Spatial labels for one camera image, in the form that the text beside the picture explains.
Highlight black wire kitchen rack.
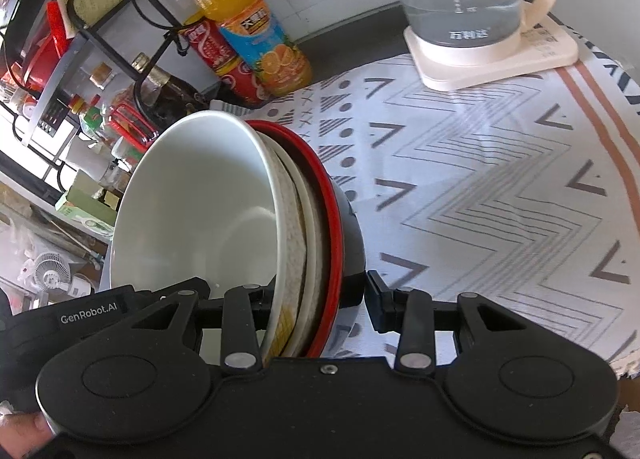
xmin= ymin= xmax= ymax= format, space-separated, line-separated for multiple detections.
xmin=17 ymin=0 xmax=188 ymax=173

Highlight pale green glazed bowl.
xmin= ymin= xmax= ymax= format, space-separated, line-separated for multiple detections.
xmin=110 ymin=110 xmax=291 ymax=359

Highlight small white desk fan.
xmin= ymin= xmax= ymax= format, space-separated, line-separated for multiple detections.
xmin=18 ymin=251 xmax=93 ymax=302

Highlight dark soy sauce bottle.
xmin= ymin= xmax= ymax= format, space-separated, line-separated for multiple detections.
xmin=141 ymin=66 xmax=208 ymax=132

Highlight red rimmed black bowl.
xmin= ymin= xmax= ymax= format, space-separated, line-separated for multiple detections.
xmin=248 ymin=120 xmax=364 ymax=358

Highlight beige kettle base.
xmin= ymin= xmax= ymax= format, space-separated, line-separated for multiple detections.
xmin=404 ymin=17 xmax=579 ymax=91

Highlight cream patterned bowl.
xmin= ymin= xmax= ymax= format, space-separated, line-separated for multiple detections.
xmin=260 ymin=134 xmax=326 ymax=361

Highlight patterned white table mat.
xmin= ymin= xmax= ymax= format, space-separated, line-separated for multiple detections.
xmin=253 ymin=39 xmax=639 ymax=377

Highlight orange juice bottle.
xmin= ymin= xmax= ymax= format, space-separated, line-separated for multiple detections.
xmin=194 ymin=0 xmax=312 ymax=97

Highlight red cola can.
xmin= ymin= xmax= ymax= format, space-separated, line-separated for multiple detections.
xmin=180 ymin=14 xmax=271 ymax=108

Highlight operator hand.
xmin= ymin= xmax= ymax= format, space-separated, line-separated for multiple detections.
xmin=0 ymin=413 xmax=54 ymax=458

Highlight green carton box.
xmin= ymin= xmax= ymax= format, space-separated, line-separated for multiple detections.
xmin=55 ymin=186 xmax=116 ymax=239

